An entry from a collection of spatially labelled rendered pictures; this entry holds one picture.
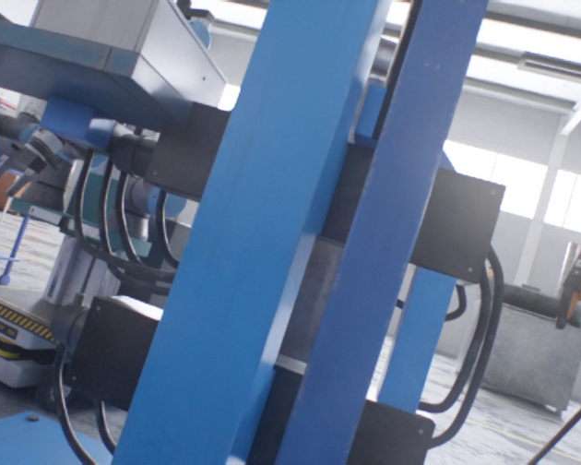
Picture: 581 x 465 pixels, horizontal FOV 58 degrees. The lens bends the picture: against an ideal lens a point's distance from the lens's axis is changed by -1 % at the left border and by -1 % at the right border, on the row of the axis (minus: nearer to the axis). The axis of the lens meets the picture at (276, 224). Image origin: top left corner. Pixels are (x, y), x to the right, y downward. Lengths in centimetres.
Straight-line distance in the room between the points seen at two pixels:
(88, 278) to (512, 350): 754
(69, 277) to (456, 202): 189
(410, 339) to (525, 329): 812
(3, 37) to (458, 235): 93
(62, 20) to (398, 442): 99
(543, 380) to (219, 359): 852
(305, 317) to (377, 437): 67
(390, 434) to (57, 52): 92
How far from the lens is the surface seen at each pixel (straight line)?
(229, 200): 87
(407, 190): 44
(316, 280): 166
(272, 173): 86
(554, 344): 924
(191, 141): 117
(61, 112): 140
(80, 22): 106
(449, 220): 107
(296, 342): 167
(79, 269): 254
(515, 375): 917
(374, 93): 106
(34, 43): 109
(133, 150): 140
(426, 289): 105
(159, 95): 105
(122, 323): 118
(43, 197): 245
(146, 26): 100
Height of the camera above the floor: 79
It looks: 4 degrees up
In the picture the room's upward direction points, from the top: 18 degrees clockwise
